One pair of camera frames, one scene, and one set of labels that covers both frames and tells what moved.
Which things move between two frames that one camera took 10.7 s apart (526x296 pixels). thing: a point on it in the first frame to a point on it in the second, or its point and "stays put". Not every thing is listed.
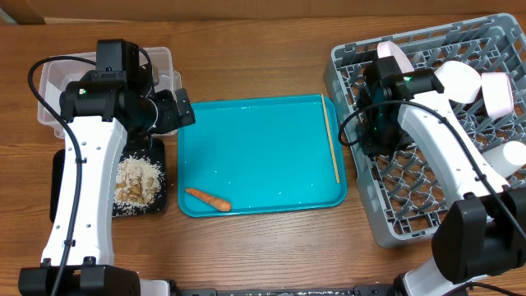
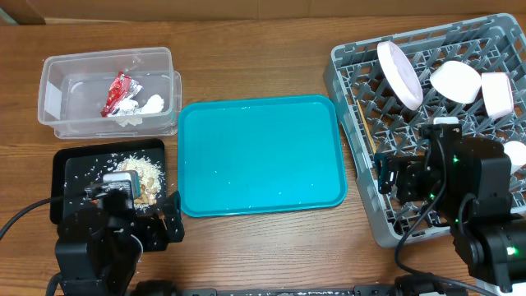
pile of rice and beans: [139, 185] stays put
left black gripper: [172, 119] to [157, 238]
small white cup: [508, 158] stays put
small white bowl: [461, 82] stays put
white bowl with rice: [498, 93] stays put
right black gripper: [365, 134] to [407, 175]
